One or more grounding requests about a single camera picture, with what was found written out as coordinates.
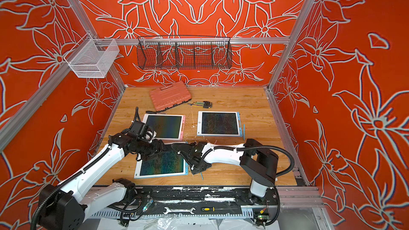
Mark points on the pink framed writing tablet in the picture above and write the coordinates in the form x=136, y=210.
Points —
x=167, y=127

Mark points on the blue framed tablet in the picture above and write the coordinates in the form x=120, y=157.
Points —
x=164, y=164
x=219, y=123

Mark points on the blue framed front tablet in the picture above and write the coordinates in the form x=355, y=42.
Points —
x=164, y=164

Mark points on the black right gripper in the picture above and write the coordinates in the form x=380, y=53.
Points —
x=193, y=155

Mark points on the red plastic tool case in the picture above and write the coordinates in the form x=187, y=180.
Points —
x=170, y=96

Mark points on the clear plastic wall bin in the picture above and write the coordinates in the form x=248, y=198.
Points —
x=92, y=58

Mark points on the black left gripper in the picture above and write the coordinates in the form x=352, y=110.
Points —
x=156, y=150

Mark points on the yellow handled screwdriver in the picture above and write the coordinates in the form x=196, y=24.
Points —
x=213, y=209

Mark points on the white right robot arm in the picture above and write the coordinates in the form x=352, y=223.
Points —
x=263, y=163

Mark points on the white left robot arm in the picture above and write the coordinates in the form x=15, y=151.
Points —
x=67, y=205

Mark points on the black wire wall basket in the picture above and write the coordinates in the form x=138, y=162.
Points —
x=184, y=53

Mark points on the silver open-end wrench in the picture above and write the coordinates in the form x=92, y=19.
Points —
x=168, y=210

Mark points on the blue framed rear tablet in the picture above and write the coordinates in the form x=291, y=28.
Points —
x=219, y=123

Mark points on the black handled small screwdriver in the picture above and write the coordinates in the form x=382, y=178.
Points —
x=154, y=112

